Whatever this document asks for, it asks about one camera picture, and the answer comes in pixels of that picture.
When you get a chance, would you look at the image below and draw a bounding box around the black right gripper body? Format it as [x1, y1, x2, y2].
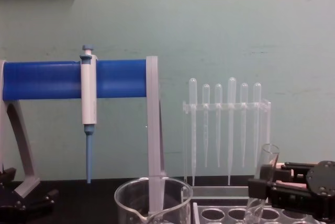
[305, 160, 335, 222]

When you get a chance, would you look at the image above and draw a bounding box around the clear glass test tube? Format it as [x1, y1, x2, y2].
[245, 143, 280, 221]

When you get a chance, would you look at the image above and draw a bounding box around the clear test tube rack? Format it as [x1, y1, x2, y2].
[192, 196, 326, 224]

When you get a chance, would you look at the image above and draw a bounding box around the clear glass beaker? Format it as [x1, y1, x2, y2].
[114, 176, 194, 224]

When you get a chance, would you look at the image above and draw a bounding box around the clear acrylic pipette rack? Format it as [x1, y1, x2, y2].
[182, 98, 272, 200]

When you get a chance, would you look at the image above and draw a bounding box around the short clear plastic transfer pipette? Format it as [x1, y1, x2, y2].
[214, 83, 224, 169]
[202, 83, 211, 169]
[240, 82, 249, 169]

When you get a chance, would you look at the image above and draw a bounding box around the long clear plastic transfer pipette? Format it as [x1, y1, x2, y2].
[227, 76, 237, 186]
[188, 77, 198, 187]

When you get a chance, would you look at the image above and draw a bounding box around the blue and grey pipette stand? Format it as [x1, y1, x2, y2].
[0, 55, 169, 216]

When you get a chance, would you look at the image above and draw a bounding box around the white and blue micropipette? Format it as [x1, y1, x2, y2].
[79, 44, 98, 184]

